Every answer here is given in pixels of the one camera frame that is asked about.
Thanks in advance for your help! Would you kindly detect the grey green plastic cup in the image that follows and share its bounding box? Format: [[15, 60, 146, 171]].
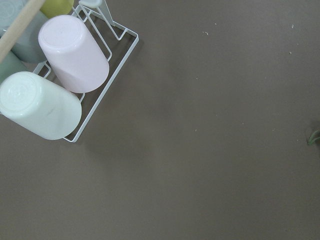
[[0, 11, 48, 82]]

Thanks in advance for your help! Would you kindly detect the dark cherry pair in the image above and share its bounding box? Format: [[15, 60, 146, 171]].
[[307, 129, 320, 146]]

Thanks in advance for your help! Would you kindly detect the pink plastic cup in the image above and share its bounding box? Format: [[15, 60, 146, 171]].
[[38, 15, 110, 93]]

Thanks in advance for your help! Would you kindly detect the yellow green plastic cup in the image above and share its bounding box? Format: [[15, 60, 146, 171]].
[[40, 0, 75, 19]]

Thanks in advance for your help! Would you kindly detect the white wire cup rack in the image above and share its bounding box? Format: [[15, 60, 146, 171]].
[[32, 0, 140, 144]]

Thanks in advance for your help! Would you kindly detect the wooden rack handle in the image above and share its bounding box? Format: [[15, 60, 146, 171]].
[[0, 0, 45, 63]]

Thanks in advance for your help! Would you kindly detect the mint white plastic cup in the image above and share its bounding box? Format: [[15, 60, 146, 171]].
[[0, 71, 82, 140]]

